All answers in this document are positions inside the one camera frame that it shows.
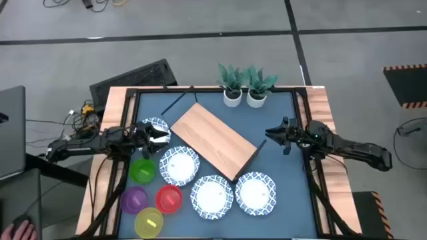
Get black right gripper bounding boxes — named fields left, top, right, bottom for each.
left=266, top=116, right=306, bottom=156

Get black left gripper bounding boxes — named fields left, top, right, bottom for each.
left=131, top=121, right=171, bottom=160

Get blue patterned white plate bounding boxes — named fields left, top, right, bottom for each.
left=189, top=175, right=234, bottom=220
left=138, top=116, right=173, bottom=155
left=234, top=171, right=278, bottom=216
left=159, top=145, right=201, bottom=187

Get green translucent plastic bowl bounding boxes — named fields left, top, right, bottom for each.
left=129, top=158, right=157, bottom=185

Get red translucent plastic bowl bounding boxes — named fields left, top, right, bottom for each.
left=155, top=184, right=183, bottom=215

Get purple translucent plastic bowl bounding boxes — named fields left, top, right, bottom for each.
left=119, top=185, right=149, bottom=215

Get yellow translucent plastic bowl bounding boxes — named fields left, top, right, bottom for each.
left=133, top=207, right=164, bottom=239

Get green plant in white pot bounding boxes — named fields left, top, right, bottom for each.
left=216, top=62, right=248, bottom=108
left=245, top=65, right=279, bottom=109

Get black hazard-striped floor mat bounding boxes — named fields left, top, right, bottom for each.
left=382, top=63, right=427, bottom=109
left=352, top=191, right=394, bottom=240

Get grey laptop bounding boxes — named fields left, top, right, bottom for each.
left=0, top=85, right=27, bottom=179

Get dark grey side table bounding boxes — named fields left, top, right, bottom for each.
left=0, top=168, right=43, bottom=240

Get black computer mouse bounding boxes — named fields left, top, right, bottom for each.
left=12, top=214, right=33, bottom=229

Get person's hand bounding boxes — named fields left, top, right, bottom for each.
left=1, top=219, right=37, bottom=240

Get black metal table frame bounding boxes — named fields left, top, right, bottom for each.
left=79, top=85, right=361, bottom=240

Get wooden shelf with black frame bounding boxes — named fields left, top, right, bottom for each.
left=161, top=85, right=268, bottom=183

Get tangled cable bundle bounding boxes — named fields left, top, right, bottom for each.
left=25, top=99, right=104, bottom=157

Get black power adapter cables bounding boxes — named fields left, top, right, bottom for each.
left=42, top=0, right=127, bottom=13

